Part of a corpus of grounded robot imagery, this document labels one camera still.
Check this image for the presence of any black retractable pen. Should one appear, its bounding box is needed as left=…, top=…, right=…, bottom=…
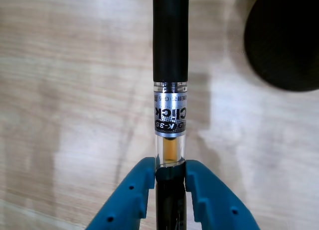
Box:
left=151, top=0, right=190, bottom=230

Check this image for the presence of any black mesh pen holder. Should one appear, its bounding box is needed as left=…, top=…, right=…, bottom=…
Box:
left=244, top=0, right=319, bottom=93

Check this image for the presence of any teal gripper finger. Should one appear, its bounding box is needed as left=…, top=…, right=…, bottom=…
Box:
left=184, top=159, right=261, bottom=230
left=84, top=157, right=157, bottom=230

